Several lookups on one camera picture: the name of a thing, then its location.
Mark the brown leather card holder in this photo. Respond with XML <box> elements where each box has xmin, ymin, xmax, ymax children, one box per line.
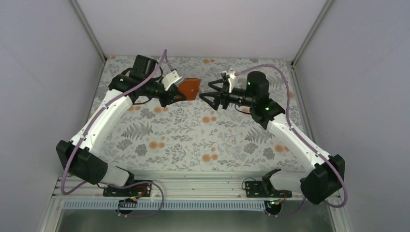
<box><xmin>178</xmin><ymin>78</ymin><xmax>201</xmax><ymax>101</ymax></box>

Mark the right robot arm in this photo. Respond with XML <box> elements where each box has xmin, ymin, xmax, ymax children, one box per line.
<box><xmin>200</xmin><ymin>71</ymin><xmax>345</xmax><ymax>204</ymax></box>

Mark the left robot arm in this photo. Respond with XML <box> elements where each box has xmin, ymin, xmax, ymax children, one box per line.
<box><xmin>56</xmin><ymin>53</ymin><xmax>187</xmax><ymax>195</ymax></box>

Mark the floral patterned table mat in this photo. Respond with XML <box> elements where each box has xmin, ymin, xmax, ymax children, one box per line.
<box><xmin>98</xmin><ymin>57</ymin><xmax>303</xmax><ymax>172</ymax></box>

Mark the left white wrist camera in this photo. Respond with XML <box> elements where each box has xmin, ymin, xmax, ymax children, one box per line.
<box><xmin>161</xmin><ymin>70</ymin><xmax>181</xmax><ymax>91</ymax></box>

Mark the aluminium rail frame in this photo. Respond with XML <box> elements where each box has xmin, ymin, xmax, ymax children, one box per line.
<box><xmin>52</xmin><ymin>170</ymin><xmax>341</xmax><ymax>201</ymax></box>

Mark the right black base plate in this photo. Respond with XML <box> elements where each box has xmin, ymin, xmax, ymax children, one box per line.
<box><xmin>244</xmin><ymin>180</ymin><xmax>293</xmax><ymax>198</ymax></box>

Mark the blue slotted cable duct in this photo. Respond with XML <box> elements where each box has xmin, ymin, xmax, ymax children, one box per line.
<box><xmin>62</xmin><ymin>199</ymin><xmax>265</xmax><ymax>211</ymax></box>

